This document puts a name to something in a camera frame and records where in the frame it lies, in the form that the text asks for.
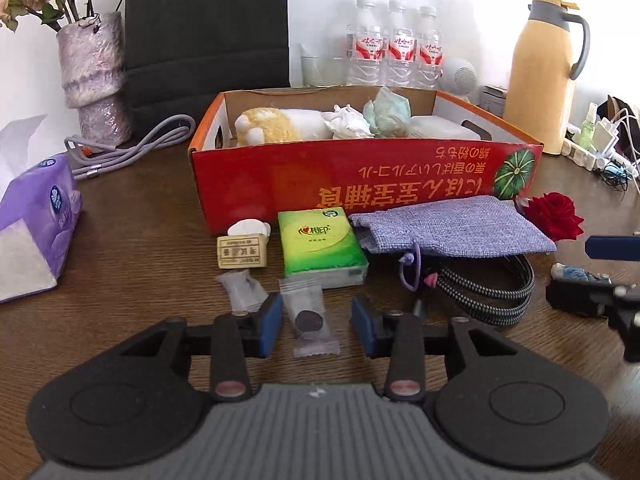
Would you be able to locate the white power strip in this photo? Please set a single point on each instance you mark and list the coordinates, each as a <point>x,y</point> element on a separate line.
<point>585,155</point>

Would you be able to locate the clear wrapper with dark candy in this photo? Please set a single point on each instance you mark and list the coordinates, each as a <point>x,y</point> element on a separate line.
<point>307,320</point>

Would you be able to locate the clear drinking glass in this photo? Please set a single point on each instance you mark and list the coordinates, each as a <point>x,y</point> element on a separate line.
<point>320,67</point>

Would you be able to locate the red rose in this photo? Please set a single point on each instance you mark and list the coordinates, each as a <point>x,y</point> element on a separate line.
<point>555,215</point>

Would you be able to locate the white wipes packet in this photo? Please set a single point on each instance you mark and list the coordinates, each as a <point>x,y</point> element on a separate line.
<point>442,127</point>

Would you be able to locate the yellow thermos jug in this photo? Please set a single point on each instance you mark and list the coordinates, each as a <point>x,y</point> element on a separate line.
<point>537,80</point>

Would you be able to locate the dark brown bag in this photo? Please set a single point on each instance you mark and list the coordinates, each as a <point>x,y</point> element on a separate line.
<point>616,107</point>

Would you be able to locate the black paper bag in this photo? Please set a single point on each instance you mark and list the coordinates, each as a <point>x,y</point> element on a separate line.
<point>205,30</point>

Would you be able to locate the small white crumpled paper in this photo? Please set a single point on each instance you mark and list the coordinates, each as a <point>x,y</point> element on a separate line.
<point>247,227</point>

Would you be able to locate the small blue white figurine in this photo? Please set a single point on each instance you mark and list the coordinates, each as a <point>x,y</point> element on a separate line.
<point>580,274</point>

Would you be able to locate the green tissue pack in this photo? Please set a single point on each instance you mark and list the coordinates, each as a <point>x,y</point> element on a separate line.
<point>320,245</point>

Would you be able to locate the clear water bottle red label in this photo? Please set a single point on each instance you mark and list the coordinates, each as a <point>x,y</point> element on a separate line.
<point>364,50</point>
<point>399,52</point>
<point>429,55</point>

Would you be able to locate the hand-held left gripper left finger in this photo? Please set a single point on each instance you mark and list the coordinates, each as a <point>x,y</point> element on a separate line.
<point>270,322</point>

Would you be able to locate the purple tissue box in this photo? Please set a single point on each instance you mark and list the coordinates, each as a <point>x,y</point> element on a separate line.
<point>35,215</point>

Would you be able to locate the purple mottled vase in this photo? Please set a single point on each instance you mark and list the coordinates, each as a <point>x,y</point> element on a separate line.
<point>92,75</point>

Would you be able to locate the yellow white plush toy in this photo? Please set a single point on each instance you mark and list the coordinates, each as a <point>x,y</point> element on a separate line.
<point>280,127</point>

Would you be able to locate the crumpled white tissue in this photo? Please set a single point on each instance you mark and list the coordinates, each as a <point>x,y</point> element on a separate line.
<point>347,122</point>

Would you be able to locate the white plug charger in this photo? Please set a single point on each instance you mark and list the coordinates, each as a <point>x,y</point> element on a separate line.
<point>606,135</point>

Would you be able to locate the red cardboard box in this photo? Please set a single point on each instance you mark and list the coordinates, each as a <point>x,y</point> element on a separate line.
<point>350,175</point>

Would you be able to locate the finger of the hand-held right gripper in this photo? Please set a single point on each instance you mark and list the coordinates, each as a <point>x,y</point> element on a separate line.
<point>612,246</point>
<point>580,299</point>

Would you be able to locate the green spray bottle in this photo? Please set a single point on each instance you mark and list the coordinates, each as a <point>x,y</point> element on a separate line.
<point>586,130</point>

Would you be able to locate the crumpled green face mask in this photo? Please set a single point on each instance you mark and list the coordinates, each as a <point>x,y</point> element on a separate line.
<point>387,112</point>

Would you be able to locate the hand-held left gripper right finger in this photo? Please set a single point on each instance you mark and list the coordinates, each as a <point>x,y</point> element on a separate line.
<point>364,327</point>

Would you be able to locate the white robot-shaped speaker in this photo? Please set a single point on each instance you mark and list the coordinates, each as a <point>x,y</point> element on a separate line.
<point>461,77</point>

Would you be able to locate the small grey box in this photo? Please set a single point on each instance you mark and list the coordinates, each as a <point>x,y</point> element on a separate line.
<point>494,100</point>

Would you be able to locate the small tan eraser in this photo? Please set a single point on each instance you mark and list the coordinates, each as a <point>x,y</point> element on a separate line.
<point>241,250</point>

